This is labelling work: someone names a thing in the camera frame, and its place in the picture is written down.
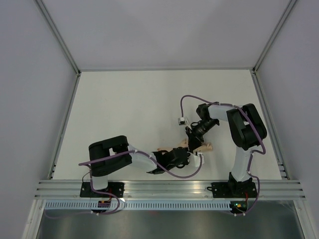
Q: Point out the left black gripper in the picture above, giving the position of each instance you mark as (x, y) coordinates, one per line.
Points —
(186, 162)

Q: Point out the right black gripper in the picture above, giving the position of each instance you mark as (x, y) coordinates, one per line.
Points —
(195, 140)

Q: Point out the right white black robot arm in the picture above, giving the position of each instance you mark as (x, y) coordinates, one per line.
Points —
(247, 131)

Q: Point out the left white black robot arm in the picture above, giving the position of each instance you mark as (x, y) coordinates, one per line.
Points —
(156, 162)

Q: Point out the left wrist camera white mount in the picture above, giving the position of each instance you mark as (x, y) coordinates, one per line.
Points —
(195, 160)

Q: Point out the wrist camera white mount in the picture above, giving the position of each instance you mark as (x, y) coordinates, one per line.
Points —
(183, 121)
(195, 160)

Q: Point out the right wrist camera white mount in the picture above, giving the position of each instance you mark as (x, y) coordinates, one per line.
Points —
(183, 121)

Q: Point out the white slotted cable duct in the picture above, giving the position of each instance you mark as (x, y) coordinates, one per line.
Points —
(139, 205)

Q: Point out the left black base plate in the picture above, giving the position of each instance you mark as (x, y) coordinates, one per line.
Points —
(115, 188)

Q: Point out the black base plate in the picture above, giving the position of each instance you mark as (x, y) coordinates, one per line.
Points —
(230, 190)
(115, 188)

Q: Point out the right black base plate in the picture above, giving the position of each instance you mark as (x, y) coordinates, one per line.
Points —
(230, 190)

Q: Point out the aluminium front rail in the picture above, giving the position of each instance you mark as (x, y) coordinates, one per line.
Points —
(143, 190)

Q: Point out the aluminium frame right post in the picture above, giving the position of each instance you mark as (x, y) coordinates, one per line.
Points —
(276, 31)

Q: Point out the aluminium frame post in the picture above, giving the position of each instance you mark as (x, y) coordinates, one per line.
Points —
(276, 31)
(57, 35)

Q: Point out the aluminium frame left post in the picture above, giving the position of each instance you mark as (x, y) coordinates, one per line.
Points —
(57, 35)

